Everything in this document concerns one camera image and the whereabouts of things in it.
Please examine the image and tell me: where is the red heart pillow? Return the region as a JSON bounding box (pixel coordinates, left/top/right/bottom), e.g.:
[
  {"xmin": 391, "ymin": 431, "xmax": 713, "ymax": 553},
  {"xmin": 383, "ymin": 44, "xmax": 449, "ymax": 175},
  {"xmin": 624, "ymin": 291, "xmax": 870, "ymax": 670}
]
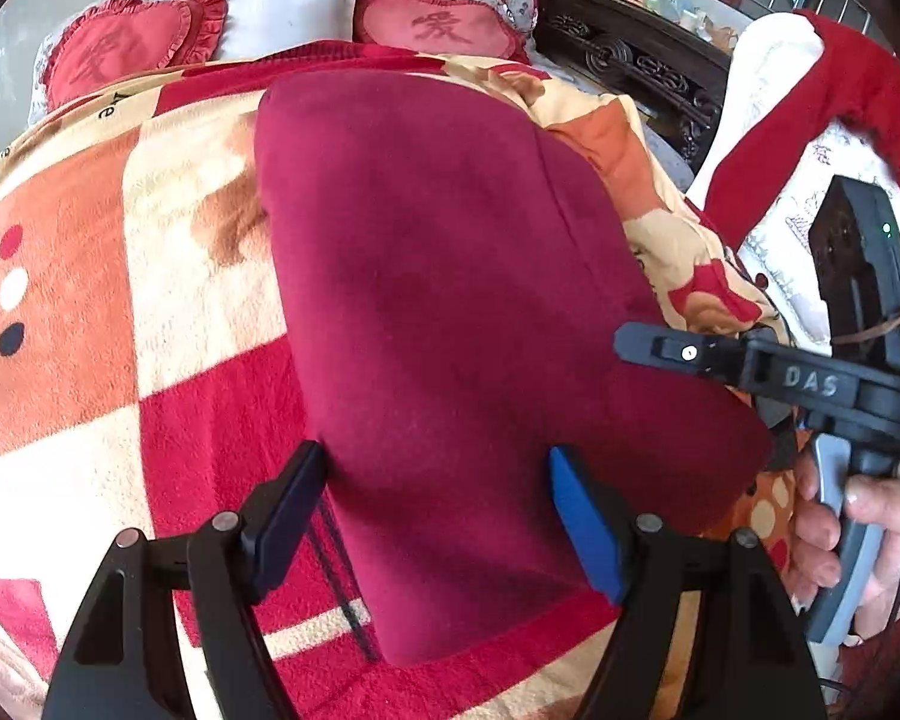
[
  {"xmin": 41, "ymin": 0, "xmax": 227, "ymax": 110},
  {"xmin": 352, "ymin": 0, "xmax": 526, "ymax": 62}
]

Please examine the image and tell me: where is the white pillow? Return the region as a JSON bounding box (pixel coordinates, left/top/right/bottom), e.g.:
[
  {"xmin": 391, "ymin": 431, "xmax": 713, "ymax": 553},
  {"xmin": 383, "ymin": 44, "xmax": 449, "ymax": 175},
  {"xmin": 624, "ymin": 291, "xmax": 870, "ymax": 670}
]
[{"xmin": 212, "ymin": 0, "xmax": 356, "ymax": 60}]

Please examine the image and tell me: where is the right red heart pillow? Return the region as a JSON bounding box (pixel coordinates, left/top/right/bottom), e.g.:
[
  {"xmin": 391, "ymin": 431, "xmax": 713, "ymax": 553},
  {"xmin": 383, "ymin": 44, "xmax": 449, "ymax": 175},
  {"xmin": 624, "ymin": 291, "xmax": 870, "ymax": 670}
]
[{"xmin": 352, "ymin": 0, "xmax": 526, "ymax": 62}]

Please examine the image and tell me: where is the carved dark wooden headboard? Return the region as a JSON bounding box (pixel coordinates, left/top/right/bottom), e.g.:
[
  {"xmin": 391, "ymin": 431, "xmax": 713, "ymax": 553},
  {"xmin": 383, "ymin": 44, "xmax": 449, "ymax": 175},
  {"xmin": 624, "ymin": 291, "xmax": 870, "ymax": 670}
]
[{"xmin": 535, "ymin": 0, "xmax": 730, "ymax": 171}]

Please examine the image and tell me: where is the person's right hand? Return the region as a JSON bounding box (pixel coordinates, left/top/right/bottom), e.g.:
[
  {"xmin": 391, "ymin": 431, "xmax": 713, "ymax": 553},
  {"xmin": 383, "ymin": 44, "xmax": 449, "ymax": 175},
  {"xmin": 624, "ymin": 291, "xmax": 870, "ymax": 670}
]
[{"xmin": 784, "ymin": 450, "xmax": 900, "ymax": 640}]

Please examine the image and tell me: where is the orange cream red patterned blanket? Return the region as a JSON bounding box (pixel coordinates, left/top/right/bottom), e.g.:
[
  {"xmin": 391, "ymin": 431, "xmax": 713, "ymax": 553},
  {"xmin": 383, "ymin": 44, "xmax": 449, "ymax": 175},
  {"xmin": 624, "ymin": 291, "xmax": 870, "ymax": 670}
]
[{"xmin": 0, "ymin": 40, "xmax": 805, "ymax": 720}]

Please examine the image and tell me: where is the red and white garment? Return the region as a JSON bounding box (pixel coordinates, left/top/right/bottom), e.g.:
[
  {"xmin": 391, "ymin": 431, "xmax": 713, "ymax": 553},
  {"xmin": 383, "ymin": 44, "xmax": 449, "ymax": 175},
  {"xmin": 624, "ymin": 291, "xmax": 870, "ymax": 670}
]
[{"xmin": 689, "ymin": 11, "xmax": 900, "ymax": 353}]

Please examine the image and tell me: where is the left red heart pillow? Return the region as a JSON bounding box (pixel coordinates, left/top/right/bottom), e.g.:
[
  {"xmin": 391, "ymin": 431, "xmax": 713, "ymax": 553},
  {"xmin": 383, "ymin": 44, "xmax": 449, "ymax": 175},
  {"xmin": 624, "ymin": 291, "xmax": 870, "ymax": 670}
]
[{"xmin": 41, "ymin": 0, "xmax": 227, "ymax": 110}]

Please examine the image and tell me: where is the dark red fleece garment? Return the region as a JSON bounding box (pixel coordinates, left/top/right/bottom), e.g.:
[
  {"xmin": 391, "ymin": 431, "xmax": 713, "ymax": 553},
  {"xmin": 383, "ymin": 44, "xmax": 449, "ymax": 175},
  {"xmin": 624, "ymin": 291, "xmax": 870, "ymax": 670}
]
[{"xmin": 255, "ymin": 70, "xmax": 770, "ymax": 667}]

